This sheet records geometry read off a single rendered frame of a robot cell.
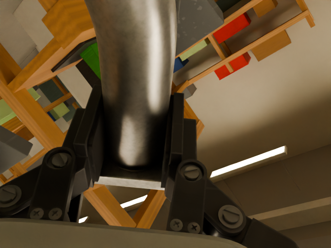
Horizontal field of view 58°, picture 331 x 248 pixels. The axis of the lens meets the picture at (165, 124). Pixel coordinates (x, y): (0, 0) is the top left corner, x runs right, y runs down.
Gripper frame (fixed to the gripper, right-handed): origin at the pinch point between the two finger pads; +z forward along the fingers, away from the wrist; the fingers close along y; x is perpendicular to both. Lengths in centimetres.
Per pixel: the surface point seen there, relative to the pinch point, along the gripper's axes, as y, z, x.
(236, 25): 114, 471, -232
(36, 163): -202, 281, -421
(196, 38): 2.6, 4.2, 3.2
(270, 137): 242, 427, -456
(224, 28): 97, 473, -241
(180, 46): 1.8, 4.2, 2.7
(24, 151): -8.5, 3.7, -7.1
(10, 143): -9.3, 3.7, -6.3
